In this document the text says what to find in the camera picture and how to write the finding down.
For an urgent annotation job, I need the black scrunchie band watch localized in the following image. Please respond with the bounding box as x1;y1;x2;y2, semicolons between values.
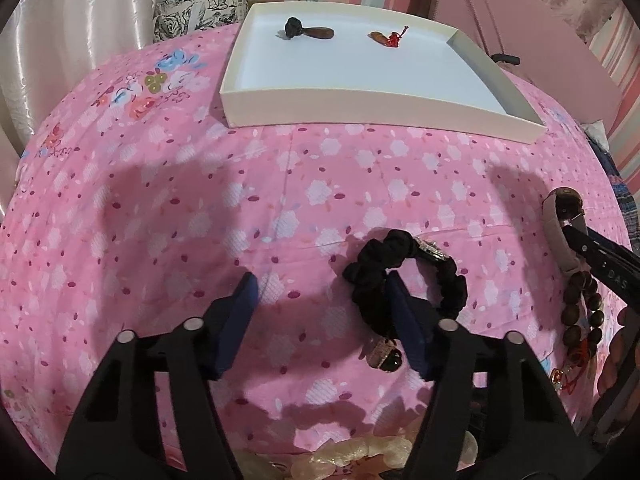
342;229;469;339

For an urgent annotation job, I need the blue plaid cloth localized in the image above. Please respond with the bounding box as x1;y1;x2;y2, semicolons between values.
586;124;640;257

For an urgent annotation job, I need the red knot wooden pendant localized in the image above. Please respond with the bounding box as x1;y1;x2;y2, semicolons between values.
368;26;411;49

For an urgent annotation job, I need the gold and black bead charm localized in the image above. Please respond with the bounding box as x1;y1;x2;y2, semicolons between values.
366;338;403;372

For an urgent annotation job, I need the pink band watch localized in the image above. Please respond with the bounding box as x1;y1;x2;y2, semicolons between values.
542;187;587;277

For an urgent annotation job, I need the pink flat board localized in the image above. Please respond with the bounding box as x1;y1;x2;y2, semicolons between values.
440;0;627;128

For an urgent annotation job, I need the white shallow tray box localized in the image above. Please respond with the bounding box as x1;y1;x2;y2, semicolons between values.
220;1;547;145

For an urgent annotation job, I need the floral print tote bag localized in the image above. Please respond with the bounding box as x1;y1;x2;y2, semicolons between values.
152;0;249;44

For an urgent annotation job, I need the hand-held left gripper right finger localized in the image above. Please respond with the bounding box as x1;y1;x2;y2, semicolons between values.
385;271;601;480

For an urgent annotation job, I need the dark wooden bead bracelet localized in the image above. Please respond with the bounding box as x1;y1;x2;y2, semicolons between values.
562;271;606;362

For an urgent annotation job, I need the translucent yellow shell bracelet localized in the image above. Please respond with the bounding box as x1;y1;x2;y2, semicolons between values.
240;432;479;480

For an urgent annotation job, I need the pink floral blanket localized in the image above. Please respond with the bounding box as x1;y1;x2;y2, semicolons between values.
0;24;640;480

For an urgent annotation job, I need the black tassel wooden pendant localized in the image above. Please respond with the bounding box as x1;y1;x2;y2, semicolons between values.
283;16;336;41

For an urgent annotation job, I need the white satin curtain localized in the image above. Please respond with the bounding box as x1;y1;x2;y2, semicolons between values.
0;0;168;176

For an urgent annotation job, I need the red knot jade pendant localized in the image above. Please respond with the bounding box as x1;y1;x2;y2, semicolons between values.
549;366;583;394

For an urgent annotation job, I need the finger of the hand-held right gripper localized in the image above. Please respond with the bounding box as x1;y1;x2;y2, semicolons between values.
560;220;640;295
582;226;640;263

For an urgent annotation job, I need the person's right hand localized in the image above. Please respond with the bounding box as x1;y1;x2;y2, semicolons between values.
596;305;635;413

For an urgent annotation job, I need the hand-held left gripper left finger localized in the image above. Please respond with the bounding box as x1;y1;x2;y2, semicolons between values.
55;272;259;480

